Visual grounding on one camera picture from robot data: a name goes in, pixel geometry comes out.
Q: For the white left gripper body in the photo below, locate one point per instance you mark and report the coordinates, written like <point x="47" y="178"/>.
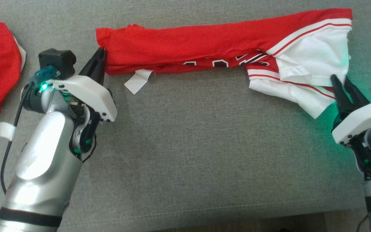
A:
<point x="92" y="95"/>

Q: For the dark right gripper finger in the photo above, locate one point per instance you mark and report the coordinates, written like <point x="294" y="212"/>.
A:
<point x="356" y="96"/>
<point x="340" y="96"/>

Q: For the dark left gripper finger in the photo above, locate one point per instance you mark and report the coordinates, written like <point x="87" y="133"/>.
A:
<point x="90" y="66"/>
<point x="101" y="75"/>

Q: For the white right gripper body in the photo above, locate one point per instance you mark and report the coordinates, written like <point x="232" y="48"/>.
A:
<point x="362" y="117"/>

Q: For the red white basketball jersey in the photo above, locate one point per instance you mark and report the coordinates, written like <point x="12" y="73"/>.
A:
<point x="188" y="45"/>

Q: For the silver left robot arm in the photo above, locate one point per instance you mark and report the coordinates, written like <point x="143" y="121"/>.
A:
<point x="43" y="161"/>

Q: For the grey fabric sofa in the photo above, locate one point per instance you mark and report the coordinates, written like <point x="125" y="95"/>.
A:
<point x="185" y="145"/>

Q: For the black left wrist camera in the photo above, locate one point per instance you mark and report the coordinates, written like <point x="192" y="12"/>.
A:
<point x="56" y="61"/>

